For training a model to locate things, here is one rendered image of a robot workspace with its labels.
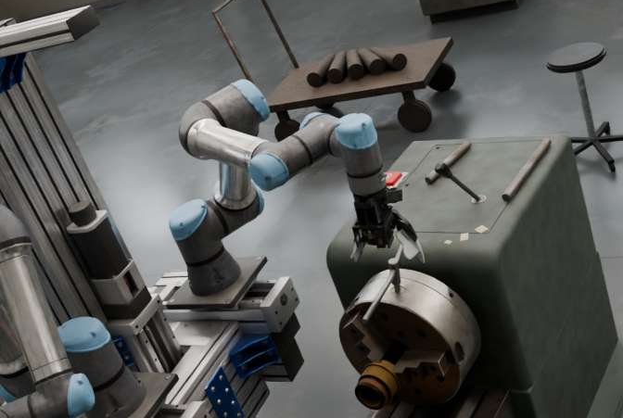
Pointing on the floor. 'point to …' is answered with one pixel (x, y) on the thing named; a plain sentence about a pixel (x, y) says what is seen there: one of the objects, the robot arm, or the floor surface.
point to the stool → (560, 59)
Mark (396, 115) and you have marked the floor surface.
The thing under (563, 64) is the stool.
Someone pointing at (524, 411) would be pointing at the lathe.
